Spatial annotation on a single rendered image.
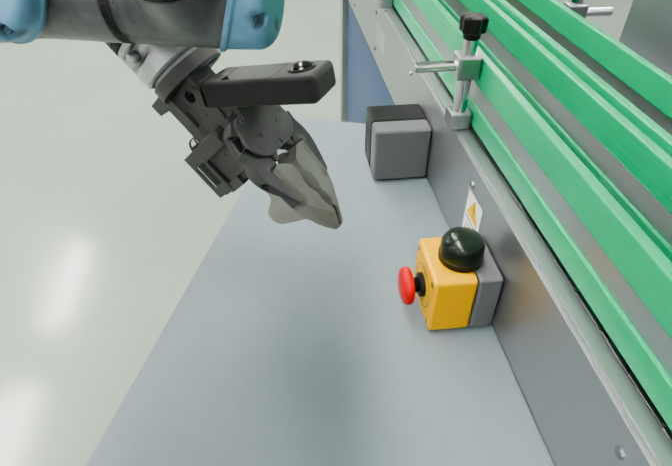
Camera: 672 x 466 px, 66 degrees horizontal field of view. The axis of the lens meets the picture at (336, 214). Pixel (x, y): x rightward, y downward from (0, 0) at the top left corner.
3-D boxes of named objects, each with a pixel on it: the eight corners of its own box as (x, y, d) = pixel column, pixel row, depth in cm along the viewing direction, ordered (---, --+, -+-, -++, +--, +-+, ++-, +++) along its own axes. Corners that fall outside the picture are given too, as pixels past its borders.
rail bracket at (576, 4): (600, 70, 75) (633, -28, 67) (555, 72, 75) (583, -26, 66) (586, 59, 79) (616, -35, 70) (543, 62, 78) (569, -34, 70)
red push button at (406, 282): (439, 284, 51) (405, 287, 51) (434, 310, 54) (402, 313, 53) (428, 256, 54) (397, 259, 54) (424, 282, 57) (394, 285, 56)
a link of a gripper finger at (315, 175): (322, 224, 57) (266, 162, 55) (358, 203, 54) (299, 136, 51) (310, 241, 55) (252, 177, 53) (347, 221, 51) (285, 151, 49)
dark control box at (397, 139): (426, 179, 76) (433, 129, 70) (372, 183, 75) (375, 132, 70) (413, 150, 82) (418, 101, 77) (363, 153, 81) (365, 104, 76)
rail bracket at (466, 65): (472, 135, 61) (494, 20, 52) (411, 138, 60) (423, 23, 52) (462, 119, 64) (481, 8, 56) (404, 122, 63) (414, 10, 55)
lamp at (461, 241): (489, 271, 50) (495, 248, 49) (444, 275, 50) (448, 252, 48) (474, 240, 54) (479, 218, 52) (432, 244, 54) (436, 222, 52)
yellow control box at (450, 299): (491, 328, 54) (506, 279, 50) (422, 335, 54) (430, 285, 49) (470, 280, 60) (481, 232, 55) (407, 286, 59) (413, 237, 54)
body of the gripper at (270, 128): (261, 166, 57) (183, 81, 54) (309, 128, 51) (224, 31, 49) (223, 205, 52) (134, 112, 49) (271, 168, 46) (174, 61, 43)
